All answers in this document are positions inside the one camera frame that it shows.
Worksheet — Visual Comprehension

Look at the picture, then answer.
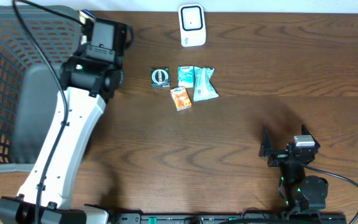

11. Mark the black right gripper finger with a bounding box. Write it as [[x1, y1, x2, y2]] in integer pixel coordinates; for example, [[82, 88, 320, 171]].
[[259, 128, 273, 156], [301, 124, 319, 146]]

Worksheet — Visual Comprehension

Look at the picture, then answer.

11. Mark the mint green snack packet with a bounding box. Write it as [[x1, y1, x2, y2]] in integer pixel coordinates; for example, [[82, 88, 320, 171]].
[[193, 67, 219, 102]]

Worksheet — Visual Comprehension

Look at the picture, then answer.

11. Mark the orange small snack pack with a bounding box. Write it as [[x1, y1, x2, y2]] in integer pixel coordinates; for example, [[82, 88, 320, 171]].
[[170, 86, 192, 111]]

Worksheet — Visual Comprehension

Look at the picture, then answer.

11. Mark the teal small tissue pack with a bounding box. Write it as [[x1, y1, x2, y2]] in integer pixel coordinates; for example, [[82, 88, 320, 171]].
[[178, 66, 195, 88]]

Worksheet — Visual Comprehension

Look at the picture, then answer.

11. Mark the dark round-label can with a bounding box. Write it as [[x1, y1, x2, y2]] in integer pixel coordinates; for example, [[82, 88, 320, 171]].
[[150, 67, 170, 89]]

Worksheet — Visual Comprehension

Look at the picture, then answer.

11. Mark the orange wet wipes pack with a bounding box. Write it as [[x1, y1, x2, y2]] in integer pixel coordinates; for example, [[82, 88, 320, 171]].
[[79, 9, 96, 45]]

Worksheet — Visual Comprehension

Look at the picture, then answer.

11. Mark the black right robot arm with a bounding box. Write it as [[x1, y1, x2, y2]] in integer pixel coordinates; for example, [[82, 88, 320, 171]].
[[259, 125, 329, 220]]

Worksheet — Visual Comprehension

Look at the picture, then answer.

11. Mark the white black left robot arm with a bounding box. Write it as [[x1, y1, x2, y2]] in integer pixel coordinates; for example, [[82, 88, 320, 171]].
[[0, 55, 124, 223]]

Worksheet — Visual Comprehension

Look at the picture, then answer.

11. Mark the dark grey plastic basket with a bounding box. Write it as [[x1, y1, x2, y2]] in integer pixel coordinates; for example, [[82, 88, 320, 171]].
[[0, 6, 81, 172]]

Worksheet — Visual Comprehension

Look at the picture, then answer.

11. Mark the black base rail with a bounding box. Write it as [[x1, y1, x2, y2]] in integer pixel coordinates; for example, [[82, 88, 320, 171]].
[[110, 213, 347, 224]]

